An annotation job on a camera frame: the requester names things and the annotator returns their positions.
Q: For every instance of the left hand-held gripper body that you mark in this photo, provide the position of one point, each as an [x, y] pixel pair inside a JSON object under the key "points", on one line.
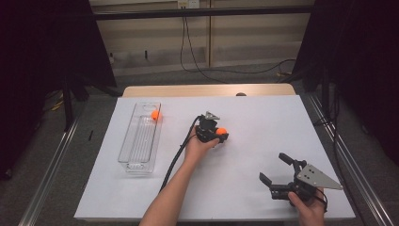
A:
{"points": [[206, 130]]}

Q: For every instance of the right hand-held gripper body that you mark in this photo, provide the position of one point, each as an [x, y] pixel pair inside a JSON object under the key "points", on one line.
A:
{"points": [[312, 178]]}

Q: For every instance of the orange ball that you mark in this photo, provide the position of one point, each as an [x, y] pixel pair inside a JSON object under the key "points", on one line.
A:
{"points": [[156, 115], [221, 131]]}

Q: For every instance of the clear plastic bin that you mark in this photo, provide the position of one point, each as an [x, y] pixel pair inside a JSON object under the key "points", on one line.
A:
{"points": [[141, 141]]}

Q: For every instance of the person's left hand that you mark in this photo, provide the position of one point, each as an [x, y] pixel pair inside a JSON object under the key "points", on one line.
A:
{"points": [[196, 150]]}

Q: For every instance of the person's right hand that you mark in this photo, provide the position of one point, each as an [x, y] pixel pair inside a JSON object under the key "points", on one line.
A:
{"points": [[309, 213]]}

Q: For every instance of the white table board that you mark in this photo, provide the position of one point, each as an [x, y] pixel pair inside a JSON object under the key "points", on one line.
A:
{"points": [[238, 175]]}

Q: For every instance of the wooden table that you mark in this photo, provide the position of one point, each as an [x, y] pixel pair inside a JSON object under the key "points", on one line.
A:
{"points": [[188, 91]]}

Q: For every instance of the dark round table grommet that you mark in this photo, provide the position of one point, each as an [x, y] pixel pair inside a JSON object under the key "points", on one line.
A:
{"points": [[241, 94]]}

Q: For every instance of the black metal stand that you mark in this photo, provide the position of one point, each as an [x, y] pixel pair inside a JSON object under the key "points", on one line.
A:
{"points": [[326, 94], [67, 106]]}

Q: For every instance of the yellow floor plug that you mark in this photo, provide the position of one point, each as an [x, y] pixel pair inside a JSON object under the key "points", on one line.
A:
{"points": [[284, 74]]}

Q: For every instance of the small black floor item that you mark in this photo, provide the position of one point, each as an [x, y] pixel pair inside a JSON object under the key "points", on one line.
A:
{"points": [[90, 135]]}

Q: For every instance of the black horizontal bar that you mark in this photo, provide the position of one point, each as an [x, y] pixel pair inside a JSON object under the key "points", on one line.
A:
{"points": [[188, 13]]}

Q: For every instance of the black curtain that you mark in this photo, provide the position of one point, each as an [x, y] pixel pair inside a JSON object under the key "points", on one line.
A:
{"points": [[37, 62], [370, 62]]}

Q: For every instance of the aluminium floor rail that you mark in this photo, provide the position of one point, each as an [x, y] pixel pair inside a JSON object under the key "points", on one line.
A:
{"points": [[346, 157], [51, 175]]}

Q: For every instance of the white wall socket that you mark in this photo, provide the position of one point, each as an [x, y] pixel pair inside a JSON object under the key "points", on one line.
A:
{"points": [[188, 3]]}

